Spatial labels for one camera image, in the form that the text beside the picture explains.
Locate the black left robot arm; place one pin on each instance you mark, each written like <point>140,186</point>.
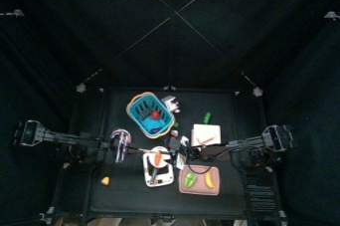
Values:
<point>57,137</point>

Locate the orange toy carrot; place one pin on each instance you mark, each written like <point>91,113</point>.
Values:
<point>157,159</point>

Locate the white round bowl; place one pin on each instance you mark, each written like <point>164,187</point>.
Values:
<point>164,155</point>

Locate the pink tray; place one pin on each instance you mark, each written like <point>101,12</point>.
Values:
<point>199,190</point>

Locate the small white toy piece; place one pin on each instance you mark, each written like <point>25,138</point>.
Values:
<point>184,140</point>

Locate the orange brown stick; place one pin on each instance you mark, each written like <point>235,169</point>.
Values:
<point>207,140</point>

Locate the white toy kitchen scale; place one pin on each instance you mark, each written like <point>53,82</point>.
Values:
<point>164,177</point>

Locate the yellow toy cheese wedge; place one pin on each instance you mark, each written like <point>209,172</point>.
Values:
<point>104,180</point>

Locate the teal basket orange rim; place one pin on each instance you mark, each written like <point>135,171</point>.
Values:
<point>144,117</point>

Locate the white paper tag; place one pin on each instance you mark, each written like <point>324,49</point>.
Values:
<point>181,162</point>

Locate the metal frame clamp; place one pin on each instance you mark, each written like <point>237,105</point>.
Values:
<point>257,91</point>
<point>331,15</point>
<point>80,87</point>
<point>16,13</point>

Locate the small white black toy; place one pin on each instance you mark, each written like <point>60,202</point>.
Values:
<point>171,104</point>

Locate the white block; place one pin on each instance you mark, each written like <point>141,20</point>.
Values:
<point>207,132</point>

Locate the yellow toy banana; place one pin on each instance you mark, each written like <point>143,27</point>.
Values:
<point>209,180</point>

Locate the small red toy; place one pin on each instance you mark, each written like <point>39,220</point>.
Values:
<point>156,114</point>

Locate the green toy pepper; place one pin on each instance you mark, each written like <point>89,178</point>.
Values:
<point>207,117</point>

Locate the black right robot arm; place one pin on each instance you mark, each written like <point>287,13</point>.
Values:
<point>261,140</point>

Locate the green toy fruit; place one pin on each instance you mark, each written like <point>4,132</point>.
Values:
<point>189,180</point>

